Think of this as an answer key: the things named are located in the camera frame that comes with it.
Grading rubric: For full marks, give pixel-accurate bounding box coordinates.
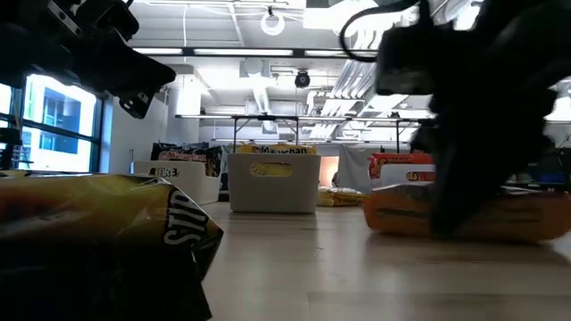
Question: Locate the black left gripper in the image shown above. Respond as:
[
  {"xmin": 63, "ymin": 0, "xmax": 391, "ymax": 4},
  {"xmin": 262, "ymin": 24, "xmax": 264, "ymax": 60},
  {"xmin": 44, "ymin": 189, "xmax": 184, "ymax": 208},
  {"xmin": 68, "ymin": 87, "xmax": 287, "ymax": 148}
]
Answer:
[{"xmin": 0, "ymin": 12, "xmax": 177, "ymax": 119}]

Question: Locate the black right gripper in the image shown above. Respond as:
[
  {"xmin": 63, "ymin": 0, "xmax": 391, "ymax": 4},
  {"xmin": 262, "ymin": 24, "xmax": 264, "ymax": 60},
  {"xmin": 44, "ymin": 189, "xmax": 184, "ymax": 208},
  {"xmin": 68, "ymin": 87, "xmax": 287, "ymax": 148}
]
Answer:
[{"xmin": 377, "ymin": 17, "xmax": 554, "ymax": 235}]

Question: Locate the orange spicy noodle packet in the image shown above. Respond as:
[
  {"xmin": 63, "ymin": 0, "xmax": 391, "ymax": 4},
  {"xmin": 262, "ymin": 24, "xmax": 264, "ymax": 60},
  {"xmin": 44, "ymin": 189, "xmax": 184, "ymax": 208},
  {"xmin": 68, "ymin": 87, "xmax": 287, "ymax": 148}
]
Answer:
[
  {"xmin": 362, "ymin": 183, "xmax": 571, "ymax": 245},
  {"xmin": 368, "ymin": 152, "xmax": 434, "ymax": 167},
  {"xmin": 404, "ymin": 170, "xmax": 436, "ymax": 183}
]

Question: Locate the black fire noodle packet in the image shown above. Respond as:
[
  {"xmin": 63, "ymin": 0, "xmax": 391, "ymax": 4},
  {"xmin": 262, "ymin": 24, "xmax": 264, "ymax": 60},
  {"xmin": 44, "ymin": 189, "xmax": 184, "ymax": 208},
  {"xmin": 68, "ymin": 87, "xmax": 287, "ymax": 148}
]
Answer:
[
  {"xmin": 150, "ymin": 141, "xmax": 211, "ymax": 178},
  {"xmin": 195, "ymin": 144, "xmax": 224, "ymax": 178},
  {"xmin": 0, "ymin": 170, "xmax": 225, "ymax": 321}
]

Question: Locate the yellow Maruchan noodle packet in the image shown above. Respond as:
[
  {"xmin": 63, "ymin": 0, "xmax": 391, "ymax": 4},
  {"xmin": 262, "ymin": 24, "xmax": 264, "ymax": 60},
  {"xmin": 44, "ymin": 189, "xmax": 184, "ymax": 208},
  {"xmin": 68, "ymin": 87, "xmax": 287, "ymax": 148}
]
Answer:
[
  {"xmin": 317, "ymin": 185, "xmax": 368, "ymax": 208},
  {"xmin": 235, "ymin": 142, "xmax": 319, "ymax": 156},
  {"xmin": 249, "ymin": 161, "xmax": 294, "ymax": 178}
]

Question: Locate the clear plastic bin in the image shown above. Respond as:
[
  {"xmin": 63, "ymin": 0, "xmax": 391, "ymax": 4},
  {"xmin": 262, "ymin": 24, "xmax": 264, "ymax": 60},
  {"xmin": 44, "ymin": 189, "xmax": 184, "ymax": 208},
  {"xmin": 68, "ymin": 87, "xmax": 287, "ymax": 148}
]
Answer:
[{"xmin": 368, "ymin": 152, "xmax": 437, "ymax": 193}]

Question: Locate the large window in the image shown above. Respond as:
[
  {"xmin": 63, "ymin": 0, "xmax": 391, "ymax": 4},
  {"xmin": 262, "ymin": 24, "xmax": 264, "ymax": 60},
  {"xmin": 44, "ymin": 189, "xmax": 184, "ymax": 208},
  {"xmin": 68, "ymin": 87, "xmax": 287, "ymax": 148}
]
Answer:
[{"xmin": 0, "ymin": 73, "xmax": 103, "ymax": 175}]

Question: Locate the grey cloth cover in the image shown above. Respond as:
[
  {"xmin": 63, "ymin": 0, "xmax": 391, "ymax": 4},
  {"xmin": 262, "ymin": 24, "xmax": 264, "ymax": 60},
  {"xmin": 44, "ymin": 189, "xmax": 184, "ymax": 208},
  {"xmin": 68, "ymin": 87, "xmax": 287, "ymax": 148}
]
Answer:
[{"xmin": 336, "ymin": 144, "xmax": 374, "ymax": 195}]

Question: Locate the black folding table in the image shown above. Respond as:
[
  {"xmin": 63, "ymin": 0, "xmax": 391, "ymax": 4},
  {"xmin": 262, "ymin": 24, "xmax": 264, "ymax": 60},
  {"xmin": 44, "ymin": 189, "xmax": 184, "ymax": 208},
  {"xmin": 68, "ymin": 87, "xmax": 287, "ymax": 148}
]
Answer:
[
  {"xmin": 231, "ymin": 114, "xmax": 300, "ymax": 152},
  {"xmin": 297, "ymin": 116, "xmax": 429, "ymax": 155}
]

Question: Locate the white plastic handled bin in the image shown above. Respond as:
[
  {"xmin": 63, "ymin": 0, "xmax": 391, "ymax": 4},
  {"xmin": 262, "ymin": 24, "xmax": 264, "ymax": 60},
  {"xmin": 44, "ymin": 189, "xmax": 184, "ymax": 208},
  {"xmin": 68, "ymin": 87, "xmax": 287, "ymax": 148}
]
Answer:
[
  {"xmin": 226, "ymin": 152, "xmax": 322, "ymax": 215},
  {"xmin": 132, "ymin": 159, "xmax": 223, "ymax": 206}
]

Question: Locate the white ring light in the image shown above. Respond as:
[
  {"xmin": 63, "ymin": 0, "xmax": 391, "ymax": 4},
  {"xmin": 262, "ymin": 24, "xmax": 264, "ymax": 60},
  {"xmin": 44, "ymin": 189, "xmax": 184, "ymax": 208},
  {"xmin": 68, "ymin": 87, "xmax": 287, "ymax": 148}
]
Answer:
[{"xmin": 261, "ymin": 6, "xmax": 286, "ymax": 37}]

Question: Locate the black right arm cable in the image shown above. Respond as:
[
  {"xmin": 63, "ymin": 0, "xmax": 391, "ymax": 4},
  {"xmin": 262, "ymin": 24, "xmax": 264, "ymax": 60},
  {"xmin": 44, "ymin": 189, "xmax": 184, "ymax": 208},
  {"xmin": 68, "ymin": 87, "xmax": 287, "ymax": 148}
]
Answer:
[{"xmin": 338, "ymin": 0, "xmax": 432, "ymax": 63}]

